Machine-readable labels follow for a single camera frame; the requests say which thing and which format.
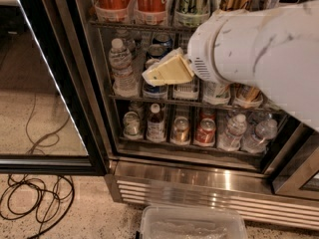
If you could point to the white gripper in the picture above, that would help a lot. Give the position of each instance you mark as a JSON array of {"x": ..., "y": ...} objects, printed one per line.
[{"x": 203, "y": 55}]

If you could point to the tall green tea can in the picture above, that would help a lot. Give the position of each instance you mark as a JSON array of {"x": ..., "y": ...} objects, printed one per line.
[{"x": 191, "y": 13}]

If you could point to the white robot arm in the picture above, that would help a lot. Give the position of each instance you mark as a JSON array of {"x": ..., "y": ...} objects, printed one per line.
[{"x": 275, "y": 51}]

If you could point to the middle Pepsi can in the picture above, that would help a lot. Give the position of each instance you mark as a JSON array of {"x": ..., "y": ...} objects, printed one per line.
[{"x": 156, "y": 51}]

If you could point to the pepsi can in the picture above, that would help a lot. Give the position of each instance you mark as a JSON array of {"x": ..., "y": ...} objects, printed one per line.
[
  {"x": 156, "y": 51},
  {"x": 163, "y": 39},
  {"x": 149, "y": 91}
]

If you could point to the rear Pepsi can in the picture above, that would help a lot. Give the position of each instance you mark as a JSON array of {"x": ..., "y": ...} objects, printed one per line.
[{"x": 163, "y": 39}]

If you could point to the empty white shelf tray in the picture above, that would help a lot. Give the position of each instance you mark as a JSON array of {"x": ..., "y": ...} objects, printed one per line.
[{"x": 188, "y": 91}]

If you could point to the front Pepsi can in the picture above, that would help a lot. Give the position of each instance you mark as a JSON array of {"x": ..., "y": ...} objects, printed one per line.
[{"x": 149, "y": 91}]

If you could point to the silver white soda can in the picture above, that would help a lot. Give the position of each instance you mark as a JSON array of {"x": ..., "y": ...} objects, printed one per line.
[{"x": 216, "y": 94}]

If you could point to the clear water bottle middle shelf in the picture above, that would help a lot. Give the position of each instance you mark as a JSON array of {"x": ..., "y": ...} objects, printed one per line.
[{"x": 121, "y": 62}]

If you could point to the orange tall can right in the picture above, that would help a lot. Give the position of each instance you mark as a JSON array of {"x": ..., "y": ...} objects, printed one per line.
[{"x": 151, "y": 12}]

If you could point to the front copper can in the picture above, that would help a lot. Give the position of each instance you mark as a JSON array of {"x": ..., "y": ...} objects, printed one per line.
[{"x": 248, "y": 97}]

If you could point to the gold can bottom shelf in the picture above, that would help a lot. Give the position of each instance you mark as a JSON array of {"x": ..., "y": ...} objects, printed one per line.
[{"x": 180, "y": 130}]

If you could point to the silver can bottom left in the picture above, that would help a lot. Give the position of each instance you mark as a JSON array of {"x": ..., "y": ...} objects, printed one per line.
[{"x": 132, "y": 125}]

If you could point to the red can bottom shelf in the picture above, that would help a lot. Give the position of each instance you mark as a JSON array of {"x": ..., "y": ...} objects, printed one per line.
[{"x": 205, "y": 133}]

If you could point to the stainless steel fridge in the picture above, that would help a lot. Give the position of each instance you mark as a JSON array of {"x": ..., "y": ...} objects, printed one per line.
[{"x": 276, "y": 186}]

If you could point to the water bottle bottom shelf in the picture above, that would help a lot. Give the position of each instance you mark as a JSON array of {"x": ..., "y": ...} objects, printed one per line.
[{"x": 230, "y": 138}]

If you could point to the open glass fridge door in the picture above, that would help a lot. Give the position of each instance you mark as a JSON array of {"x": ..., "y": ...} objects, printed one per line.
[{"x": 50, "y": 118}]

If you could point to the brown juice bottle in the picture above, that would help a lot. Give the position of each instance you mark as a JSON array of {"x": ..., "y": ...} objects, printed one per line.
[{"x": 155, "y": 131}]

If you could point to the water bottle bottom right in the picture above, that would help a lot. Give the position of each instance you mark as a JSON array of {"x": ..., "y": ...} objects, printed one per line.
[{"x": 257, "y": 136}]

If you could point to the clear plastic bin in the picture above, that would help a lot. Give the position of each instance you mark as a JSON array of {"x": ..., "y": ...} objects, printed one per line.
[{"x": 170, "y": 222}]

